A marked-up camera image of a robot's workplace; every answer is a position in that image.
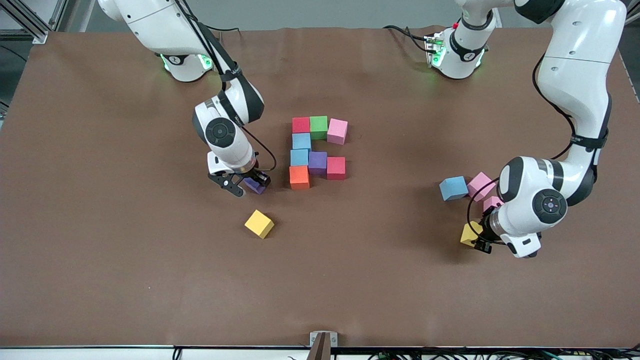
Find brown table mat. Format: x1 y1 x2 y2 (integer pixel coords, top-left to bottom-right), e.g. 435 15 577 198
0 26 640 349

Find black base cable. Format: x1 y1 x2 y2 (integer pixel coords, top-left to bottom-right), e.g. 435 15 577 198
200 22 242 34
382 24 431 53

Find green foam cube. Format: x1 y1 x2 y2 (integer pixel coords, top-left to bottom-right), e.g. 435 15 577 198
309 115 329 141

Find orange foam cube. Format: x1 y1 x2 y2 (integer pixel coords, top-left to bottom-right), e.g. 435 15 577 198
288 165 311 191

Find black right base cable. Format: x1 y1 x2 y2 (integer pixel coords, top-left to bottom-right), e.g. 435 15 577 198
200 22 242 34

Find yellow foam cube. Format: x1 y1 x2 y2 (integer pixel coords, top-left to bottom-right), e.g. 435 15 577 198
459 221 485 247
244 209 275 240

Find aluminium frame profile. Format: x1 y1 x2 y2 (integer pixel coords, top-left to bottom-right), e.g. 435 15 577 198
0 0 51 45
620 0 640 28

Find grey metal edge bracket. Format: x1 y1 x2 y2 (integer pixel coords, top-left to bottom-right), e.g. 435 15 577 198
307 330 339 360

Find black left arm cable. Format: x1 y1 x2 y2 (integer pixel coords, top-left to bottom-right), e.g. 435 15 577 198
466 55 581 246

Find black left base cable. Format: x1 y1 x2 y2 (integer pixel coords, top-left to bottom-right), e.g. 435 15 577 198
382 24 431 53

